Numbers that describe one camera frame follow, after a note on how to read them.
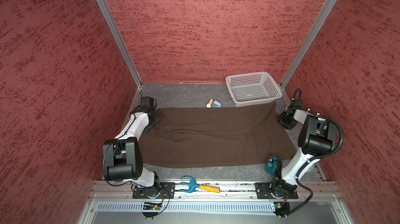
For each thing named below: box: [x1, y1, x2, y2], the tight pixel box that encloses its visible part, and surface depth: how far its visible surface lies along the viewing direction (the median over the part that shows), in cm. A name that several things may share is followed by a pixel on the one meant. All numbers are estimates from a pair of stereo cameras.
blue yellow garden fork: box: [179, 175, 221, 194], surface depth 76 cm
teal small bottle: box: [265, 153, 280, 176], surface depth 77 cm
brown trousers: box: [138, 102, 297, 168], surface depth 94 cm
